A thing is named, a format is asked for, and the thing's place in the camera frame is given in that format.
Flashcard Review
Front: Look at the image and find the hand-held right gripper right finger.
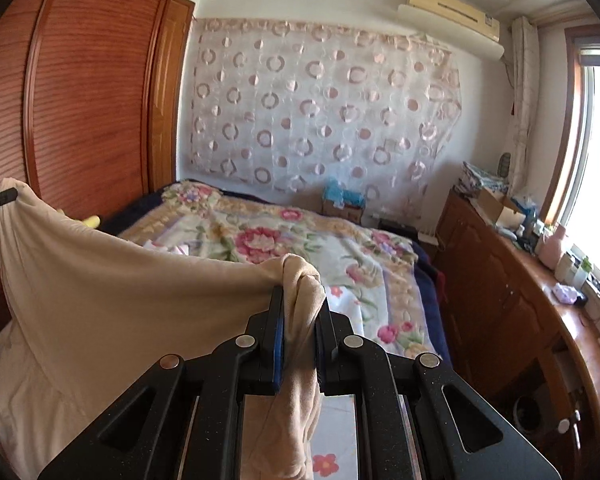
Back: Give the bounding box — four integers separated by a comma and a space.
315, 305, 556, 480

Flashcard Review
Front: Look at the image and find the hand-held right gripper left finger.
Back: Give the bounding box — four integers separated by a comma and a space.
37, 285, 286, 480

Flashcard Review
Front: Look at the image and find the beige printed t-shirt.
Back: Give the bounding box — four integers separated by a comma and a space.
0, 177, 328, 480

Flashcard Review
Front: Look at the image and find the red flower print bedsheet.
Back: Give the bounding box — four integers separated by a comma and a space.
0, 240, 396, 480

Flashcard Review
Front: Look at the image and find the floral blanket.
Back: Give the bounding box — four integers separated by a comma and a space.
102, 180, 453, 363

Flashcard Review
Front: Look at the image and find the wooden slatted wardrobe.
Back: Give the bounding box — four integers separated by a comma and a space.
0, 0, 196, 351

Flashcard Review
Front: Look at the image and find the small cardboard box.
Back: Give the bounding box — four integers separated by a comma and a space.
321, 199, 366, 225

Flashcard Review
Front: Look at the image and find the blue plastic bag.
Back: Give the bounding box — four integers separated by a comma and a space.
322, 180, 367, 211

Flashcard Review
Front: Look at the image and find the long wooden cabinet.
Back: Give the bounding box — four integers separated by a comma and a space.
432, 187, 600, 461

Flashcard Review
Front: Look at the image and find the open cardboard box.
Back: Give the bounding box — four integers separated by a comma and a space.
472, 187, 526, 228

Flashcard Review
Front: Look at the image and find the white carton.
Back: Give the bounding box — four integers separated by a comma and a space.
497, 207, 526, 229

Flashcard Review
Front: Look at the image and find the stack of folded papers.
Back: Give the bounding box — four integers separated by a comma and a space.
455, 161, 508, 196

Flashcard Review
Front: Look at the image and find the circle-patterned sheer curtain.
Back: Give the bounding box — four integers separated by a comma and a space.
187, 17, 463, 213

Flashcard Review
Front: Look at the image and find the crumpled pale purple bag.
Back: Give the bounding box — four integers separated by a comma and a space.
552, 282, 581, 306

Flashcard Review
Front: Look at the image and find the pink bottle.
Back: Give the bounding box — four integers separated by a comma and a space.
535, 225, 568, 267

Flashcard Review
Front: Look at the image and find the patterned window curtain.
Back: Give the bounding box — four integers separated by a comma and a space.
510, 16, 541, 196

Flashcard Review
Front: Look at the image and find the cream air conditioner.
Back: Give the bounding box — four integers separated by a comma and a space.
397, 0, 506, 58

